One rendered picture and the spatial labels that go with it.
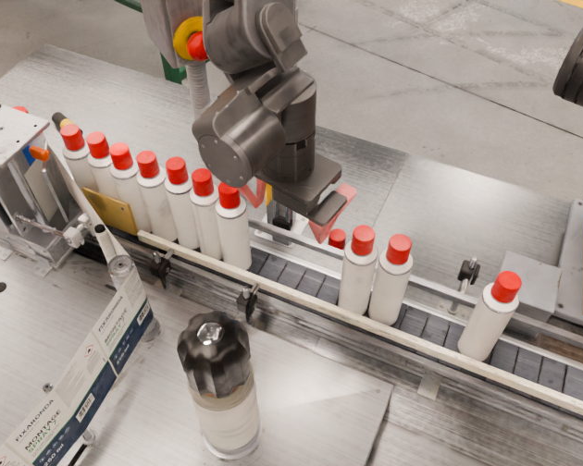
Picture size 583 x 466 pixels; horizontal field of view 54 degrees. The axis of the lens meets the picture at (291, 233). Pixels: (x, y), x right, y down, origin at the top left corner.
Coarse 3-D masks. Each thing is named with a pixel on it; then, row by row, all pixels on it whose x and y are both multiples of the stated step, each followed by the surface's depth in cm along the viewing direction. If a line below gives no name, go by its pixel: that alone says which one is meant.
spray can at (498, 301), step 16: (512, 272) 79; (496, 288) 79; (512, 288) 77; (480, 304) 83; (496, 304) 80; (512, 304) 80; (480, 320) 84; (496, 320) 82; (464, 336) 91; (480, 336) 86; (496, 336) 86; (464, 352) 92; (480, 352) 90
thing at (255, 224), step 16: (256, 224) 100; (288, 240) 100; (304, 240) 98; (336, 256) 97; (432, 288) 92; (448, 288) 92; (464, 304) 92; (512, 320) 89; (528, 320) 88; (560, 336) 87; (576, 336) 87
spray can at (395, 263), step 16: (400, 240) 83; (384, 256) 86; (400, 256) 82; (384, 272) 85; (400, 272) 84; (384, 288) 88; (400, 288) 88; (384, 304) 91; (400, 304) 93; (384, 320) 95
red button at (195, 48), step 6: (192, 36) 70; (198, 36) 70; (192, 42) 70; (198, 42) 70; (192, 48) 70; (198, 48) 70; (204, 48) 71; (192, 54) 71; (198, 54) 71; (204, 54) 71; (198, 60) 72; (204, 60) 72
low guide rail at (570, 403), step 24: (144, 240) 106; (216, 264) 101; (264, 288) 99; (288, 288) 98; (336, 312) 95; (384, 336) 94; (408, 336) 92; (456, 360) 90; (504, 384) 89; (528, 384) 87; (576, 408) 85
